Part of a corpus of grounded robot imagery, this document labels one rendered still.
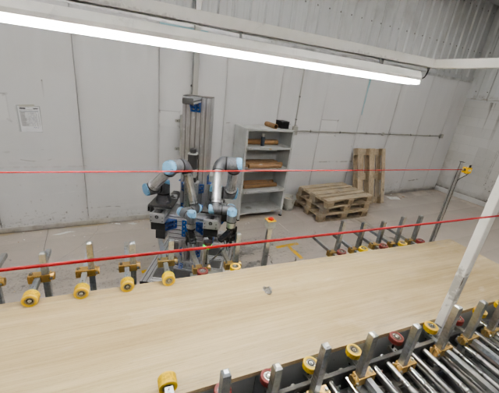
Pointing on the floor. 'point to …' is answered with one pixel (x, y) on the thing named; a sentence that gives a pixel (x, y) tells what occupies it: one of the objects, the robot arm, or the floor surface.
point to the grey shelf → (249, 200)
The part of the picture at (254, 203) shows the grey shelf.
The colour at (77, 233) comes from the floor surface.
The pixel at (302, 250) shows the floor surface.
